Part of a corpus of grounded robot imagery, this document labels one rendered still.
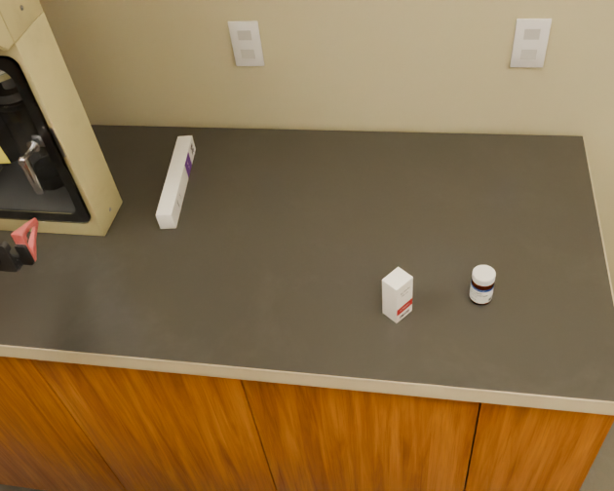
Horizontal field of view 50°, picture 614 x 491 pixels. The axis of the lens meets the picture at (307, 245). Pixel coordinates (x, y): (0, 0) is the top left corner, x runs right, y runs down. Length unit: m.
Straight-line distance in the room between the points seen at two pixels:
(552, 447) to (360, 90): 0.89
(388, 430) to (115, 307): 0.60
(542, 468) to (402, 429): 0.30
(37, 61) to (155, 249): 0.44
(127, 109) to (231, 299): 0.72
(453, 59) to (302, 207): 0.47
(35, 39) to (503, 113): 1.02
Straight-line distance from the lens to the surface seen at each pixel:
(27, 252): 1.23
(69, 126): 1.38
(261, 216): 1.44
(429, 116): 1.64
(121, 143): 1.76
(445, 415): 1.30
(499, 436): 1.36
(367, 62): 1.57
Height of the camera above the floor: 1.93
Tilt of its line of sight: 47 degrees down
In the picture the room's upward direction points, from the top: 8 degrees counter-clockwise
